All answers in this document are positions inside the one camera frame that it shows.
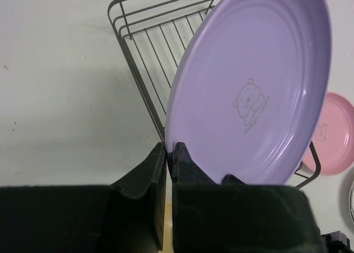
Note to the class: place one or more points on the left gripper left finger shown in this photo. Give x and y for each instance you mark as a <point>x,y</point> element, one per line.
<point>125,216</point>

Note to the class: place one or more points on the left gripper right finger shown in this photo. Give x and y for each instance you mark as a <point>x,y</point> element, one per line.
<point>238,217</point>

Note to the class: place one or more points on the yellow plastic plate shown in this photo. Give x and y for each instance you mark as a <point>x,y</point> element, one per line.
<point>168,229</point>

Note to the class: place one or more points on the purple plastic plate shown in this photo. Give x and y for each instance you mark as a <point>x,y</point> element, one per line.
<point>249,90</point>

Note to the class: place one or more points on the white plate orange sunburst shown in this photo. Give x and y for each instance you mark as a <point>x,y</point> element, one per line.
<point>347,199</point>

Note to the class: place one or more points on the pink plastic plate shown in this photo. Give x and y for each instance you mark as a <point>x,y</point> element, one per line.
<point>333,136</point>

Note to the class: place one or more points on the grey wire dish rack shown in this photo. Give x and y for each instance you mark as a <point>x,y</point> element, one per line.
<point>153,40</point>

